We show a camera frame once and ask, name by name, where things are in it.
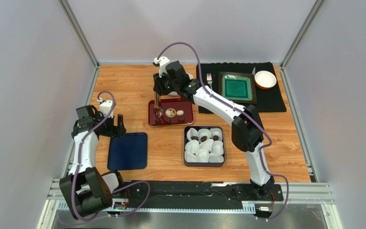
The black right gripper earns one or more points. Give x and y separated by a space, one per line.
159 88

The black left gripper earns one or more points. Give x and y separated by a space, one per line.
114 131

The stainless steel serving tongs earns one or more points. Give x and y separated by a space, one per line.
157 103

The oval white chocolate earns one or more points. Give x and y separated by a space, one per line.
180 112

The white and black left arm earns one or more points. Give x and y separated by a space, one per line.
84 189

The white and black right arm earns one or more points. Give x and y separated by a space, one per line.
247 129

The red chocolate tray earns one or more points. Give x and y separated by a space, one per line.
176 111

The dark blue chocolate box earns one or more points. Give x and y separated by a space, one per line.
214 160

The translucent round lid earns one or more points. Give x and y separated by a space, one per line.
175 93

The dark blue box lid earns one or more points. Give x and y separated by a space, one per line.
129 152

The silver fork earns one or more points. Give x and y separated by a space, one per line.
209 78

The white paper cup one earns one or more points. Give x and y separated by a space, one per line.
191 132

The white paper cup two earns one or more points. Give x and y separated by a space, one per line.
204 132

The white paper cup four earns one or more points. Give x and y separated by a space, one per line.
192 146

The white paper cup three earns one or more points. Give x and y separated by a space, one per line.
217 131

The white paper cup six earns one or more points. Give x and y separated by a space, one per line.
190 157

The white paper cup five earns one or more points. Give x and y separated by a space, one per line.
207 145

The green square ceramic plate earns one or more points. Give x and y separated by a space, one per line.
237 87

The white paper cup seven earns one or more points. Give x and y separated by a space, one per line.
202 156

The white paper cup eight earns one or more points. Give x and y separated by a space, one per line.
218 148

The white and orange bowl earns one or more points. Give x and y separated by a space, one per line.
265 80

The black placemat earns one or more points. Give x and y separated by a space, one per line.
269 100

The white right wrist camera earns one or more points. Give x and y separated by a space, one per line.
161 63

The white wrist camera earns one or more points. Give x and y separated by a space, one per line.
106 107
161 63

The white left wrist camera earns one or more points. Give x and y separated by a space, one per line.
106 107

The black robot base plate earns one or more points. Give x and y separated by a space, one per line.
194 195

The aluminium frame rail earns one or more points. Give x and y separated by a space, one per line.
294 193

